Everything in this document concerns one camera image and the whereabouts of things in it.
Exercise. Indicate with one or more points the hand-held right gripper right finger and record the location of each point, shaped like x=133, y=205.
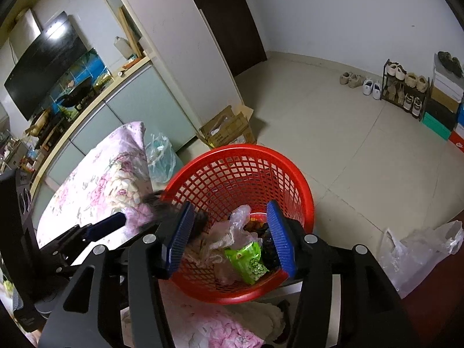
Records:
x=284, y=239

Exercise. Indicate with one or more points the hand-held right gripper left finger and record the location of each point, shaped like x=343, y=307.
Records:
x=179, y=239

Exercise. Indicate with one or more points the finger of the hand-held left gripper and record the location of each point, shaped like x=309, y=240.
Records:
x=105, y=224

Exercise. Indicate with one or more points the green snack packet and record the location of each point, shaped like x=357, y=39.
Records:
x=248, y=261

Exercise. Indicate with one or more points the red plastic basket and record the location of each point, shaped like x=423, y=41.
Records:
x=232, y=174

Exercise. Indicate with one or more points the floral pink blanket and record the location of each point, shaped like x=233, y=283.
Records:
x=108, y=174

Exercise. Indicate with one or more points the white fluffy cloth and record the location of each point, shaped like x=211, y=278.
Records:
x=261, y=315

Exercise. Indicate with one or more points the metal spice rack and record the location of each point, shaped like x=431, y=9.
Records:
x=18, y=152

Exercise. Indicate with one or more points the bin with plastic liner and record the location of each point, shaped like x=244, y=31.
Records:
x=159, y=159

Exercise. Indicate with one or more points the black gas stove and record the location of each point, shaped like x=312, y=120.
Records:
x=54, y=127

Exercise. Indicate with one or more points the golden pan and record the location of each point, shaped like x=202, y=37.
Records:
x=38, y=123

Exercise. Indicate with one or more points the cardboard box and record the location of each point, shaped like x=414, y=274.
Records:
x=224, y=130

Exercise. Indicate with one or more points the kitchen counter with cabinets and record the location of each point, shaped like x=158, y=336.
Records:
x=145, y=108

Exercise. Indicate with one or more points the black wok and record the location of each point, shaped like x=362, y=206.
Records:
x=72, y=96

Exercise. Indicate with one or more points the large clear plastic bag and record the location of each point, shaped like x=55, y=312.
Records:
x=424, y=253

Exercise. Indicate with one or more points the orange dish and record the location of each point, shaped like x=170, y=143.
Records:
x=130, y=63

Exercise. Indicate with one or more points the black range hood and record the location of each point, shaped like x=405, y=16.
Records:
x=43, y=69

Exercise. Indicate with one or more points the beige shoe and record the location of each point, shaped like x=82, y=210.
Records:
x=345, y=78
x=356, y=81

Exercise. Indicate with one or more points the white shoe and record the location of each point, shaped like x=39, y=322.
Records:
x=368, y=87
x=377, y=90

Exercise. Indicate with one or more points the white plastic bottle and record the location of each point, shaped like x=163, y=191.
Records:
x=123, y=47

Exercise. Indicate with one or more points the black shoe rack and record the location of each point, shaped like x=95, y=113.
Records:
x=383, y=79

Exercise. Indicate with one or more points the wooden cutting board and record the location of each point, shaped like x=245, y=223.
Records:
x=128, y=29

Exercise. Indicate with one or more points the stack of shoe boxes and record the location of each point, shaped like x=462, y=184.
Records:
x=440, y=116

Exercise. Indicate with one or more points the group of assorted shoes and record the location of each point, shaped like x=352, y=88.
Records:
x=411, y=79

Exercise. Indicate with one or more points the dark wooden door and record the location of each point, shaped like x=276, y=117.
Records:
x=224, y=18

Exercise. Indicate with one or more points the dark brown shoe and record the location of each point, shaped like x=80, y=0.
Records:
x=456, y=67
x=445, y=58

